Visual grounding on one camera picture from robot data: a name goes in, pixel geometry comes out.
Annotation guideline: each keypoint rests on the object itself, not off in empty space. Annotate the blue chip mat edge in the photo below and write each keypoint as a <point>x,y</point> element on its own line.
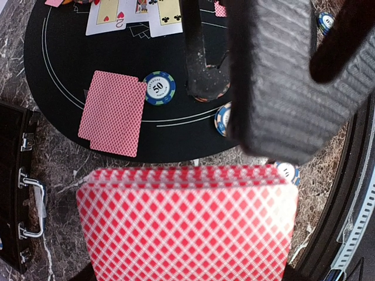
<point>221,118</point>

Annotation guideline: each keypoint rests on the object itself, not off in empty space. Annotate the face-up jack community card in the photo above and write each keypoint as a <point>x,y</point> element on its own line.
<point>136,11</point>

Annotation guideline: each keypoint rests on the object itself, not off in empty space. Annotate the blue white chip stack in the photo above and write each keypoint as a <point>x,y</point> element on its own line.
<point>289,171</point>

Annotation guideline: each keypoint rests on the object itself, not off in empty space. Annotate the red-backed card deck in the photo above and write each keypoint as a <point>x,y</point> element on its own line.
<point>188,223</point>

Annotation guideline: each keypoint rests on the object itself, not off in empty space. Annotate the dealt card front player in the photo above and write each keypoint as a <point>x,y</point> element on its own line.
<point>220,9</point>

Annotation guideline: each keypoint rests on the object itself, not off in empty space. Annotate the black poker chip case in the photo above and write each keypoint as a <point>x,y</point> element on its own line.
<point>22,196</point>

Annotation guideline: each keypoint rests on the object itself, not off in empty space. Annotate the round black poker mat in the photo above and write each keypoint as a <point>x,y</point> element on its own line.
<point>60,60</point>

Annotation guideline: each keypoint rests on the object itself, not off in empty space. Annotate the dealt card player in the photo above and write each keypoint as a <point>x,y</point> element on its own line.
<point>220,9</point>
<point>112,114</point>
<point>57,3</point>

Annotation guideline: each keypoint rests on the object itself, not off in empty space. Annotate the face-up four clubs card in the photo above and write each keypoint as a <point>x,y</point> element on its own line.
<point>164,17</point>

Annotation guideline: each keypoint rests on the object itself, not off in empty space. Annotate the white slotted cable duct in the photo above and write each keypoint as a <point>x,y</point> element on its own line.
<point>346,253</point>

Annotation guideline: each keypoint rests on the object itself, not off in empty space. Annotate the face-up two hearts card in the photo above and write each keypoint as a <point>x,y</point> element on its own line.
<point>106,16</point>

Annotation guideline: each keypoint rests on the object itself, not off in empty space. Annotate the blue chip mat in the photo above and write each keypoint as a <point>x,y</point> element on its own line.
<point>325,22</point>

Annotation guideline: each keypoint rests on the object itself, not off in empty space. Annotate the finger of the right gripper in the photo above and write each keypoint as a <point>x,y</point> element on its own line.
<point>194,42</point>
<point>288,102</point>

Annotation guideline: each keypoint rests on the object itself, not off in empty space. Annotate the brown chip mat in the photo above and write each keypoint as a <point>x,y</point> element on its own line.
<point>210,83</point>

